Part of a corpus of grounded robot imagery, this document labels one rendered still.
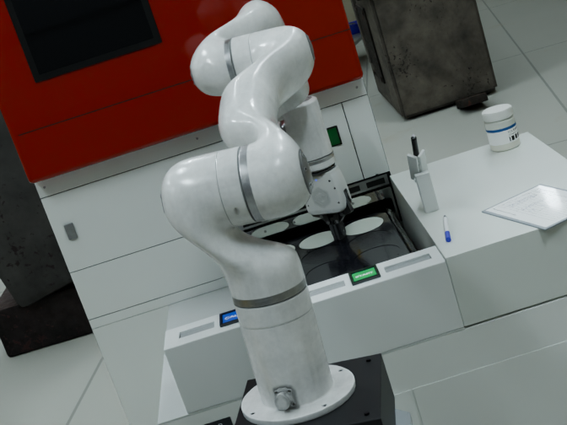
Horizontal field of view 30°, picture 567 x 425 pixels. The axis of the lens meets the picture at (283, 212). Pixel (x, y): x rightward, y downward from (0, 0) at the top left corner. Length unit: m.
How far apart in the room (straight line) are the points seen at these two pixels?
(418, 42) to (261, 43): 5.09
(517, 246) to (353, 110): 0.68
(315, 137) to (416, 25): 4.65
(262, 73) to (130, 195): 0.82
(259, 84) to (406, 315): 0.53
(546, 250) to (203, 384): 0.69
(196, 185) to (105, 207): 0.99
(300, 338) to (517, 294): 0.54
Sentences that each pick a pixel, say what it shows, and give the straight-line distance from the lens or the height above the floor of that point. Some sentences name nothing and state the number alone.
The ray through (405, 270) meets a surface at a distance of 1.99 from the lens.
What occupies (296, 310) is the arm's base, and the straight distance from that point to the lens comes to 1.64.
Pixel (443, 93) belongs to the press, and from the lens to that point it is 7.05.
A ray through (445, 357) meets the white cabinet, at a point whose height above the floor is 0.77.
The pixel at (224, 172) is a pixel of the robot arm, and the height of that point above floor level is 1.32.
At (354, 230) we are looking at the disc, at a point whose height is 0.90.
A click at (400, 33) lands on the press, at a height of 0.58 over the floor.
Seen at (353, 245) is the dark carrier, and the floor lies 0.90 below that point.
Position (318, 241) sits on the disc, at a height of 0.90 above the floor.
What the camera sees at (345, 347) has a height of 0.85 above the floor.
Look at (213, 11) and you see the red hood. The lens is 2.42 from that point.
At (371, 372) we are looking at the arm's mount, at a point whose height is 0.91.
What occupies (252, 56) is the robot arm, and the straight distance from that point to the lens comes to 1.91.
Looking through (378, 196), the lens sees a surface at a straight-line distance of 2.57.
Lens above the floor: 1.69
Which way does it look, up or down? 17 degrees down
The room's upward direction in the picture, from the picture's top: 18 degrees counter-clockwise
